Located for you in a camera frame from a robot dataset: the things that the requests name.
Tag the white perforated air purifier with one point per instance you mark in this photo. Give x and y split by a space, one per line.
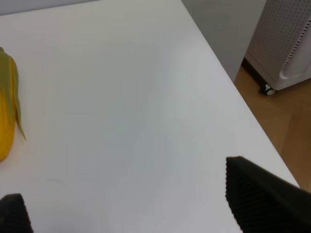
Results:
280 48

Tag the yellow toy corn cob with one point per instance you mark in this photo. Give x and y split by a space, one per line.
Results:
10 110

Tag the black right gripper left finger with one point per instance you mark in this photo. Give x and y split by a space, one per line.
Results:
14 217

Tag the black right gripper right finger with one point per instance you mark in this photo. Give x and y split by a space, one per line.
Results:
261 202

